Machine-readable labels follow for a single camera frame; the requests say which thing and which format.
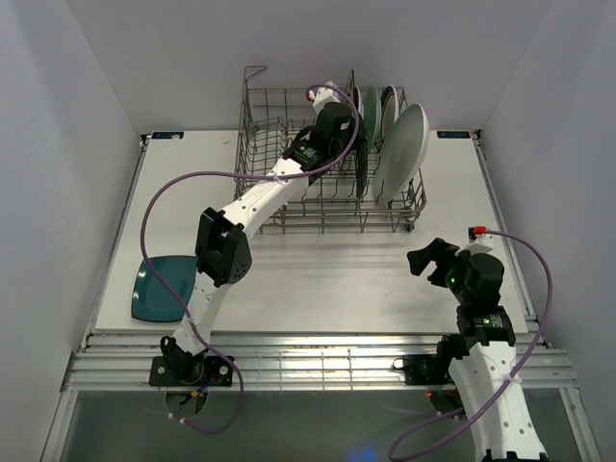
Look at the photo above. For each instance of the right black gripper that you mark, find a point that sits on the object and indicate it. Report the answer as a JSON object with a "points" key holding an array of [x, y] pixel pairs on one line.
{"points": [[437, 250]]}

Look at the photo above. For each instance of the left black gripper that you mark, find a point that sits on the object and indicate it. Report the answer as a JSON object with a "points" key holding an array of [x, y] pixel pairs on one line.
{"points": [[351, 124]]}

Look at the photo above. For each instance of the green floral plate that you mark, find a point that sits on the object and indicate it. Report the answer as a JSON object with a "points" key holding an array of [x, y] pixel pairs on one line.
{"points": [[372, 114]]}

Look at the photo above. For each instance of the black floral square plate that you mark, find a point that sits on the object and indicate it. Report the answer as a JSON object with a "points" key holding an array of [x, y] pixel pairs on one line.
{"points": [[361, 162]]}

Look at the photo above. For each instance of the cream floral square plate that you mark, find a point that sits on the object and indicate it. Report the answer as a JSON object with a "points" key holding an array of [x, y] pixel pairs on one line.
{"points": [[350, 83]]}

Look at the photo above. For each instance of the green red rimmed white plate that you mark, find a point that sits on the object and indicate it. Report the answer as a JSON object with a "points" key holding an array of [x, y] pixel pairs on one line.
{"points": [[389, 110]]}

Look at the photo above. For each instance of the white oval plate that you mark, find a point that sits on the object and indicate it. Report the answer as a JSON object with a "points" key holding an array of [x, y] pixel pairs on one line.
{"points": [[402, 153]]}

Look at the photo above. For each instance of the dark teal plate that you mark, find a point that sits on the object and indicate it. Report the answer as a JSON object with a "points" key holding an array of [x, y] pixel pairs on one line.
{"points": [[151, 301]]}

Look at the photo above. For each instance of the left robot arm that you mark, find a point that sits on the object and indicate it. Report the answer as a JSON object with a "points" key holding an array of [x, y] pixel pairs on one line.
{"points": [[222, 250]]}

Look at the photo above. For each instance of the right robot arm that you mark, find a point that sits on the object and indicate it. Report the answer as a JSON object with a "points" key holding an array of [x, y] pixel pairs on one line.
{"points": [[481, 357]]}

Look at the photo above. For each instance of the black xdof logo sticker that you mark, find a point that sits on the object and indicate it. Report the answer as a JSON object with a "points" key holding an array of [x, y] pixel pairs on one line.
{"points": [[447, 134]]}

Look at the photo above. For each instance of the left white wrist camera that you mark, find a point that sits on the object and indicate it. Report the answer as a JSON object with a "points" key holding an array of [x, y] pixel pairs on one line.
{"points": [[320, 96]]}

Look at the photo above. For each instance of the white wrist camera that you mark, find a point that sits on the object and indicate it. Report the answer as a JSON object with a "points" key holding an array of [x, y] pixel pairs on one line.
{"points": [[480, 241], [320, 96]]}

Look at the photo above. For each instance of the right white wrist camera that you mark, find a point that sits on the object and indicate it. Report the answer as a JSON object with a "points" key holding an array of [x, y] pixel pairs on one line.
{"points": [[480, 241]]}

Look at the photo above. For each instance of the grey wire dish rack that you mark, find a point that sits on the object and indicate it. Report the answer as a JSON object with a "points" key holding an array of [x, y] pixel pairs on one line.
{"points": [[270, 119]]}

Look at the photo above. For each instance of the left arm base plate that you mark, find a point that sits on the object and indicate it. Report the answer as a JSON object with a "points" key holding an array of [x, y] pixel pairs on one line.
{"points": [[211, 370]]}

